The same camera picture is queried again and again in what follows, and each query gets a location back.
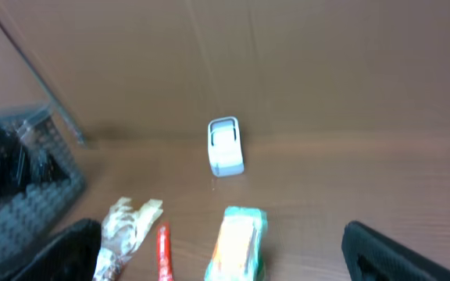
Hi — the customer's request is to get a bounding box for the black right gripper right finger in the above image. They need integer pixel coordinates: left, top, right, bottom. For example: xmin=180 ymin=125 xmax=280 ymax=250
xmin=341 ymin=221 xmax=450 ymax=281

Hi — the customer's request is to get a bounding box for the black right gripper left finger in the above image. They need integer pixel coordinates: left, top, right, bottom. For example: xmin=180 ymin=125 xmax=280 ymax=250
xmin=10 ymin=219 xmax=102 ymax=281

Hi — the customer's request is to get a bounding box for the white brown snack bag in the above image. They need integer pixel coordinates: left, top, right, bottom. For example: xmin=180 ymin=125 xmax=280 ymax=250
xmin=92 ymin=197 xmax=163 ymax=281

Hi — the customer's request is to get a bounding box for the red snack packet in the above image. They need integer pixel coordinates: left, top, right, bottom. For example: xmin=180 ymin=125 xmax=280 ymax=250
xmin=156 ymin=223 xmax=174 ymax=281

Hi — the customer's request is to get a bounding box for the teal orange soup packet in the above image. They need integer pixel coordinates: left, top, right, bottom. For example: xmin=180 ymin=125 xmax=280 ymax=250
xmin=204 ymin=206 xmax=268 ymax=281

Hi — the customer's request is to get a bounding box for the orange Kleenex tissue pack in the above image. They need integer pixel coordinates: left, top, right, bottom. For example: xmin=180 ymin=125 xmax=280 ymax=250
xmin=205 ymin=215 xmax=256 ymax=281

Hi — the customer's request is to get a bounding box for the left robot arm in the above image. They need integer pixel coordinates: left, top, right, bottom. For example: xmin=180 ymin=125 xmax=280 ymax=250
xmin=0 ymin=117 xmax=69 ymax=197

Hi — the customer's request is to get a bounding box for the white barcode scanner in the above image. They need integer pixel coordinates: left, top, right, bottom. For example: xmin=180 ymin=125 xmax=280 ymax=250
xmin=207 ymin=116 xmax=245 ymax=177

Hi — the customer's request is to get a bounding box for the grey plastic mesh basket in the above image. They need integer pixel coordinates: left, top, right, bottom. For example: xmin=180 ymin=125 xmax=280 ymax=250
xmin=0 ymin=106 xmax=85 ymax=275

